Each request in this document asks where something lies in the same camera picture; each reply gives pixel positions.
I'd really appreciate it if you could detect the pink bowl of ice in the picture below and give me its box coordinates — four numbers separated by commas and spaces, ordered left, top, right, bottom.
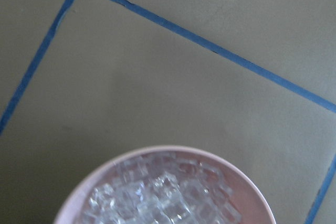
55, 146, 275, 223

